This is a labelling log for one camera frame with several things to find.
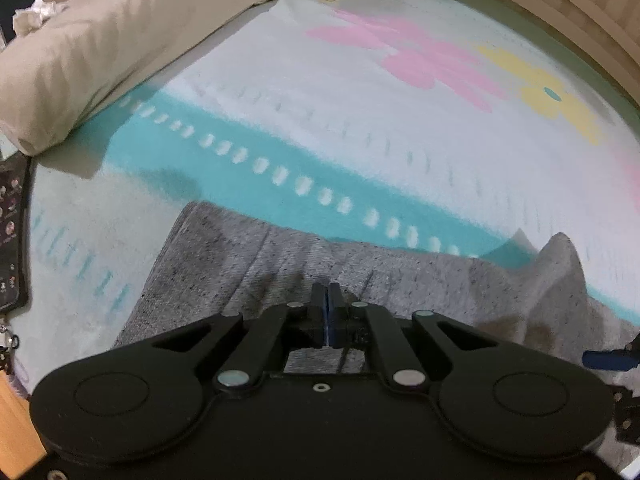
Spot dark printed bag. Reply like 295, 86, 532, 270
0, 154, 35, 313

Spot metal keychain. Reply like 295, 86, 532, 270
0, 322, 22, 376

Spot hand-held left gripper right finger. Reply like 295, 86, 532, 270
328, 282, 501, 396

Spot grey pants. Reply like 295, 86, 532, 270
114, 201, 640, 480

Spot long cream pillow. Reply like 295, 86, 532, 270
0, 0, 306, 157

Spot floral bed sheet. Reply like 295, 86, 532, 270
20, 0, 640, 396

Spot cream wooden headboard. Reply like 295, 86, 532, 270
415, 0, 640, 126

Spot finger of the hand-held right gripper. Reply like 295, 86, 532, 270
582, 335, 640, 372

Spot white crumpled cloth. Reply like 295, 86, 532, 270
12, 0, 68, 36

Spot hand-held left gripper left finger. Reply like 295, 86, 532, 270
150, 282, 327, 396

